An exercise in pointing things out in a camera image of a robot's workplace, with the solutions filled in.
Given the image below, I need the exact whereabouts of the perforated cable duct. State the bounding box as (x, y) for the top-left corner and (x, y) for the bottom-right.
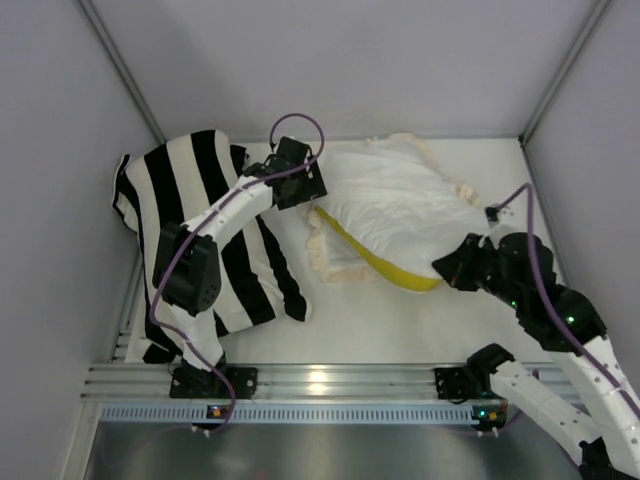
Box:
(100, 403), (479, 426)

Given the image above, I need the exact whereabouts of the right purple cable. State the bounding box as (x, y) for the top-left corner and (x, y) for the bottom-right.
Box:
(494, 182), (640, 436)

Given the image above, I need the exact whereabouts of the aluminium mounting rail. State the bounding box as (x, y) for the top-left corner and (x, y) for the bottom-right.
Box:
(80, 363), (445, 403)

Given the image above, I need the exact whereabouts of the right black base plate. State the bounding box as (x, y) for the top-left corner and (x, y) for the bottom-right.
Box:
(434, 367), (474, 404)

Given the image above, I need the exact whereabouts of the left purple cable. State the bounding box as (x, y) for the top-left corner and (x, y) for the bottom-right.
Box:
(148, 112), (326, 431)

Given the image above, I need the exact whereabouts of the grey pillowcase with cream ruffle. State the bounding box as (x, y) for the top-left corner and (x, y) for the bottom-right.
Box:
(301, 133), (489, 283)

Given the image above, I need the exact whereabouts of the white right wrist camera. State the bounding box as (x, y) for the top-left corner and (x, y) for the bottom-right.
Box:
(484, 205), (516, 246)

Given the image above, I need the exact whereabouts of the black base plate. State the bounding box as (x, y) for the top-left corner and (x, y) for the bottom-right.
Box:
(169, 365), (258, 400)
(434, 367), (474, 404)

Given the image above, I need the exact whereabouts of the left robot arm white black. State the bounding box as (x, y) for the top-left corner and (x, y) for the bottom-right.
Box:
(149, 137), (327, 385)

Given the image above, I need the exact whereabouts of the black and white striped pillow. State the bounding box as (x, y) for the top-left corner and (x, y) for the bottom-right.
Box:
(112, 129), (314, 365)

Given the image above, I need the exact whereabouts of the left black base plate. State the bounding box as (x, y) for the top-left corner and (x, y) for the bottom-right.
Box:
(169, 365), (258, 400)

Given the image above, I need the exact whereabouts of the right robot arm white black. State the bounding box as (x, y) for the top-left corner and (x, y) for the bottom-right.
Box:
(433, 232), (639, 479)

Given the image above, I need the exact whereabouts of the purple cable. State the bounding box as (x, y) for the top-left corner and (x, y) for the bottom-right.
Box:
(148, 112), (326, 431)
(494, 182), (640, 436)

